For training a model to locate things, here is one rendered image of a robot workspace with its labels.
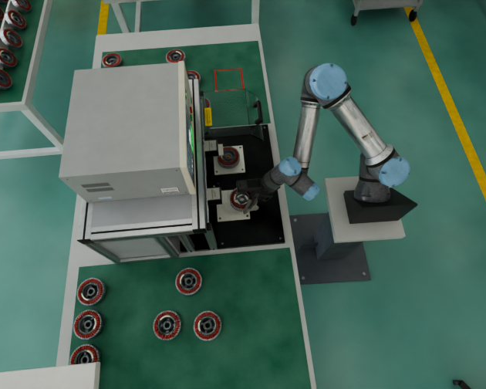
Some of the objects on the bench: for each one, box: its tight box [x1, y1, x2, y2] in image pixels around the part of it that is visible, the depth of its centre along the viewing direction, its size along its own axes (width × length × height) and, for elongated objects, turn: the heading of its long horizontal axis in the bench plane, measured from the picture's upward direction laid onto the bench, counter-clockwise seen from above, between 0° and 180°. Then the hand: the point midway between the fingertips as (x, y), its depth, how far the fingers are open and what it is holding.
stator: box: [153, 310, 182, 340], centre depth 134 cm, size 11×11×4 cm
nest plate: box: [214, 145, 245, 175], centre depth 164 cm, size 15×15×1 cm
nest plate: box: [217, 190, 250, 222], centre depth 154 cm, size 15×15×1 cm
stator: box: [217, 146, 240, 169], centre depth 161 cm, size 11×11×4 cm
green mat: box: [69, 247, 312, 389], centre depth 135 cm, size 94×61×1 cm, turn 95°
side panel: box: [83, 237, 178, 263], centre depth 132 cm, size 28×3×32 cm, turn 95°
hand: (241, 199), depth 149 cm, fingers closed on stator, 13 cm apart
